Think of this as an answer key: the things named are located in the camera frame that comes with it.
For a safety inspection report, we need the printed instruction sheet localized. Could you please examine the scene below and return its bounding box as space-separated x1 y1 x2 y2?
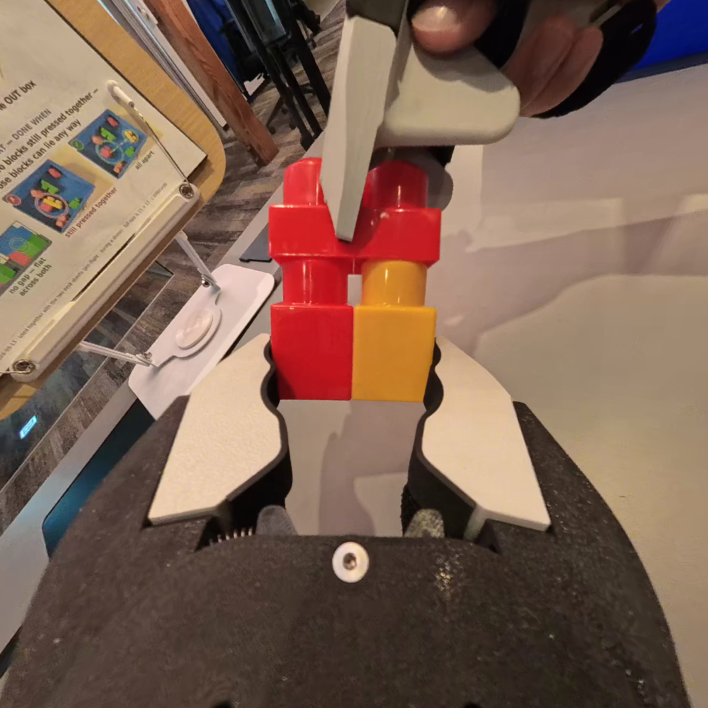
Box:
0 0 208 360

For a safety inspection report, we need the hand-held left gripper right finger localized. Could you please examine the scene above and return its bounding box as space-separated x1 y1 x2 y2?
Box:
408 334 552 540

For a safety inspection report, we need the grey desk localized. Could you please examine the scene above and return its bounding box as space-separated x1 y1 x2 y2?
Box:
0 72 708 708

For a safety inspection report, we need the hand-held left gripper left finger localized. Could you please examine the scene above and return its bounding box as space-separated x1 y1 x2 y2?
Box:
146 333 293 529

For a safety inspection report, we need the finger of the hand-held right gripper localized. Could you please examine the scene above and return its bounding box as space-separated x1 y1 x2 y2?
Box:
320 11 400 244
382 17 522 146

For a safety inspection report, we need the black desk panel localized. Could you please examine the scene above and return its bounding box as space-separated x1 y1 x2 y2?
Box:
41 412 158 556

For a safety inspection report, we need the instruction sheet on stand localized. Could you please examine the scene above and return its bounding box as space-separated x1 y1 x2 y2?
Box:
0 0 275 421

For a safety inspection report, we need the black metal frame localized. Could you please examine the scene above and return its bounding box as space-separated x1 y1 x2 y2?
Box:
221 0 333 145

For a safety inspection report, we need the yellow one-stud toy block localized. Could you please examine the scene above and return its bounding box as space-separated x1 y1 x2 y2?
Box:
352 260 438 403

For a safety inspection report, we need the red one-stud toy block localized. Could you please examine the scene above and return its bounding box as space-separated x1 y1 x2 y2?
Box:
270 260 355 400

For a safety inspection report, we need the person's right hand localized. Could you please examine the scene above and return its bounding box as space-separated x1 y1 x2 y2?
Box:
411 0 623 118

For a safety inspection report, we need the red two-stud toy block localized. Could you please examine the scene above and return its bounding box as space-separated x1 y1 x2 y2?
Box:
268 157 443 274

